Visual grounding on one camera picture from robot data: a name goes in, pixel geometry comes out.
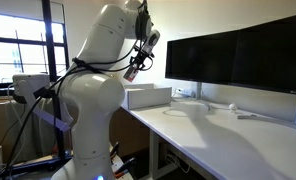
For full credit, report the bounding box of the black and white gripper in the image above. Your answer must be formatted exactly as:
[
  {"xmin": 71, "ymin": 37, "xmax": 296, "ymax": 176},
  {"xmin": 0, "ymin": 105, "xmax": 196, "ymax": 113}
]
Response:
[{"xmin": 130, "ymin": 46, "xmax": 154, "ymax": 71}]

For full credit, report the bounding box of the small red box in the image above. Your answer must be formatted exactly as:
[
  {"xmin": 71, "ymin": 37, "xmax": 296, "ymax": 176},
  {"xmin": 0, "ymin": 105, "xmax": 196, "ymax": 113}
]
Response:
[{"xmin": 123, "ymin": 64, "xmax": 139, "ymax": 82}]

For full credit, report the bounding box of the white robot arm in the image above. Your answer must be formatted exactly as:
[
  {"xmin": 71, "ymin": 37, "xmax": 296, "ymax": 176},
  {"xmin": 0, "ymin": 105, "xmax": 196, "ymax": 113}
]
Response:
[{"xmin": 51, "ymin": 0, "xmax": 160, "ymax": 180}]

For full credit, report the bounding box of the white open box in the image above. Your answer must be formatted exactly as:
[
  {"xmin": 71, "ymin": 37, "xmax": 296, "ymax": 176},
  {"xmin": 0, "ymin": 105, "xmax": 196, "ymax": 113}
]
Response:
[{"xmin": 122, "ymin": 84, "xmax": 172, "ymax": 110}]

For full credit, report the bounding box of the cardboard box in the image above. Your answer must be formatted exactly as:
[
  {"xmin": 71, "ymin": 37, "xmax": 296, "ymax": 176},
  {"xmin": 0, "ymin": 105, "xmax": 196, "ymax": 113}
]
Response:
[{"xmin": 0, "ymin": 102, "xmax": 18, "ymax": 163}]

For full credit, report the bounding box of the left black monitor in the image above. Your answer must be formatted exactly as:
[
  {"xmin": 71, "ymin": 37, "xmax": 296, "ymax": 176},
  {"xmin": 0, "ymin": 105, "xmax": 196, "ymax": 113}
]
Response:
[{"xmin": 165, "ymin": 31, "xmax": 238, "ymax": 85}]

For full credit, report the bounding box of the black monitor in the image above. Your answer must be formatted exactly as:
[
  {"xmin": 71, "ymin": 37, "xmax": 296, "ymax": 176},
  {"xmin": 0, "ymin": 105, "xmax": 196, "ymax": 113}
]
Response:
[
  {"xmin": 231, "ymin": 15, "xmax": 296, "ymax": 94},
  {"xmin": 165, "ymin": 31, "xmax": 238, "ymax": 85}
]

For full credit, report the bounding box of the white power strip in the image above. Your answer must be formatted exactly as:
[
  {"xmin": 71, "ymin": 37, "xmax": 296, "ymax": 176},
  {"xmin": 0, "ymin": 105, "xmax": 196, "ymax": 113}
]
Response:
[{"xmin": 175, "ymin": 88, "xmax": 195, "ymax": 97}]

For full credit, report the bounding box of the white table leg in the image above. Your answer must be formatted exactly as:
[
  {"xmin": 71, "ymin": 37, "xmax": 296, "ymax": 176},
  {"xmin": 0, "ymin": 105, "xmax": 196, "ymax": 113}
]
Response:
[{"xmin": 149, "ymin": 130, "xmax": 178, "ymax": 180}]

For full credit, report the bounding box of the small white round object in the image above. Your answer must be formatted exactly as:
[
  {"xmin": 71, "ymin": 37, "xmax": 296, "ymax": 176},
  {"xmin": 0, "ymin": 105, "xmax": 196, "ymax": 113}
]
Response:
[{"xmin": 229, "ymin": 103, "xmax": 237, "ymax": 112}]

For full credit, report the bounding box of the right black monitor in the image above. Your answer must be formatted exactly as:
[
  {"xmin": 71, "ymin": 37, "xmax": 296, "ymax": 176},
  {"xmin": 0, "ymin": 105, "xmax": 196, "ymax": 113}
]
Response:
[{"xmin": 231, "ymin": 15, "xmax": 296, "ymax": 94}]

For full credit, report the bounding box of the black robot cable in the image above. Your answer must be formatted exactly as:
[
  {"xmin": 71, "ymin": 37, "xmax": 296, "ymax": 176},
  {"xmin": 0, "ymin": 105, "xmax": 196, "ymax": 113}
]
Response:
[{"xmin": 0, "ymin": 0, "xmax": 156, "ymax": 180}]

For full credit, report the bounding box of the white camera on stand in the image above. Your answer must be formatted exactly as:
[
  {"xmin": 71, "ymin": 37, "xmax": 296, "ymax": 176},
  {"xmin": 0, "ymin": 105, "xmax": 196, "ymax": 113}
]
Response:
[{"xmin": 13, "ymin": 74, "xmax": 72, "ymax": 131}]

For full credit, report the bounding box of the black window frame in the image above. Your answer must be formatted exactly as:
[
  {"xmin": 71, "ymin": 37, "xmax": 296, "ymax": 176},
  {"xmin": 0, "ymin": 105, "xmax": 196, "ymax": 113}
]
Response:
[{"xmin": 0, "ymin": 0, "xmax": 68, "ymax": 88}]

